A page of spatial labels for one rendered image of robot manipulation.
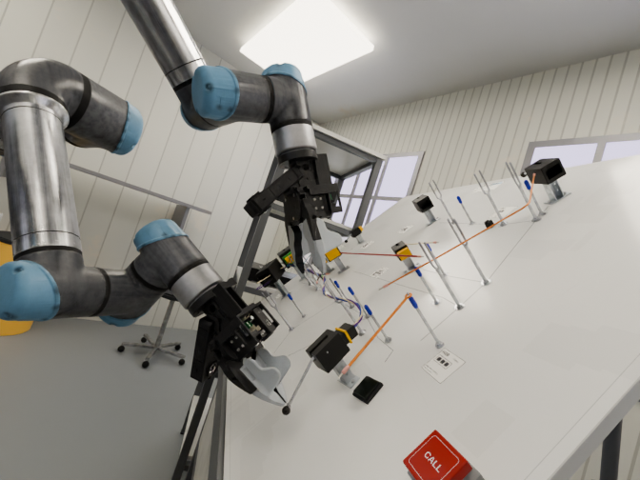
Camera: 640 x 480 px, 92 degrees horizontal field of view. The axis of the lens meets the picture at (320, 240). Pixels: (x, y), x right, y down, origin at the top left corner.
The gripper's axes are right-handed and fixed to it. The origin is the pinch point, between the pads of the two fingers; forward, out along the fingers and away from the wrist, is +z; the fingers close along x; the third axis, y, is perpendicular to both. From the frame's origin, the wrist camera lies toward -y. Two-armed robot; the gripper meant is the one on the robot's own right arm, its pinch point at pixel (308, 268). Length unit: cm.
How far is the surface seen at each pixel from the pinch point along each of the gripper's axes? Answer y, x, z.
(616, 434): 39, -23, 37
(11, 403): -104, 184, 49
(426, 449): -1.2, -23.6, 19.5
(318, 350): -1.8, -1.9, 13.7
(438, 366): 11.2, -14.8, 17.4
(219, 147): 58, 300, -132
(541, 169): 50, -15, -10
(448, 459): -0.9, -26.2, 19.4
